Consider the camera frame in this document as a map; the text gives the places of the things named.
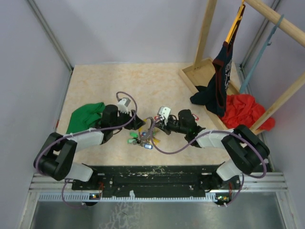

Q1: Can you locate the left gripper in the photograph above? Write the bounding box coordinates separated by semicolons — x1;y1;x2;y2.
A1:
112;107;146;130

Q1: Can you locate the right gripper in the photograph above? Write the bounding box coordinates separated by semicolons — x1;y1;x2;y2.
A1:
154;115;188;135

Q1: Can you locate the large metal keyring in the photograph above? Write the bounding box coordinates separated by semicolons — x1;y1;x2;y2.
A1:
139;116;154;141

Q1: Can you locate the bunch of tagged keys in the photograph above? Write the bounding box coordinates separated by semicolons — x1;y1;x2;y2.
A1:
127;131;153;149

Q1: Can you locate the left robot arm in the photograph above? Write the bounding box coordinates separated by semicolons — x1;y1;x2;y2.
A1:
33;104;145;189

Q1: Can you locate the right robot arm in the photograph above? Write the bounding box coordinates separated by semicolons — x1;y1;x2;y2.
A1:
148;107;270;189

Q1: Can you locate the green cloth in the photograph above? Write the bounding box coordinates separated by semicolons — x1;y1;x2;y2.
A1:
66;102;105;134

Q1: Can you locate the dark navy jersey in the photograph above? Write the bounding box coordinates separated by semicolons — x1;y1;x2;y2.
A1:
190;40;239;117

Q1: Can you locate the wooden clothes rack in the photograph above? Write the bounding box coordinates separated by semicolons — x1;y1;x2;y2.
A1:
179;0;305;135

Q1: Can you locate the red cloth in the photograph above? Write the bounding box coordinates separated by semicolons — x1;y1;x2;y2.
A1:
220;94;265;128

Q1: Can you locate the yellow clothes hanger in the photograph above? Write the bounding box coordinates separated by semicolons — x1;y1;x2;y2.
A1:
225;0;245;44

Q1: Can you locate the blue clothes hanger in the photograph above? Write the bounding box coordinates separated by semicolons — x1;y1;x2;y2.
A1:
239;14;284;94

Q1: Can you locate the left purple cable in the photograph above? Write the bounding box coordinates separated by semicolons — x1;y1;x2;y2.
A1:
33;92;138;210

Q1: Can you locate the purple cable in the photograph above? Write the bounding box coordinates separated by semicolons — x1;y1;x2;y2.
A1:
150;116;269;208
33;92;138;210

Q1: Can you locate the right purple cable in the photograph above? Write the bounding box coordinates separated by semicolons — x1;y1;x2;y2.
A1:
150;116;269;208

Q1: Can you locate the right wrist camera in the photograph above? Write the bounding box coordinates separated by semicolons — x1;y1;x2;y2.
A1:
157;106;171;123

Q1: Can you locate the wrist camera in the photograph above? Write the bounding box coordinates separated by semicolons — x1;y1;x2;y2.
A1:
117;97;131;114
157;106;171;123

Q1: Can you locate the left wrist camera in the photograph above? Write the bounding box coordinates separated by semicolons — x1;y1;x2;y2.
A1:
117;97;131;114

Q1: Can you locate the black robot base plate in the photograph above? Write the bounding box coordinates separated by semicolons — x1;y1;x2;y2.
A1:
72;165;239;194

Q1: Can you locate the aluminium frame rail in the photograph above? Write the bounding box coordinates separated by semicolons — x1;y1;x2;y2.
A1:
29;173;288;203

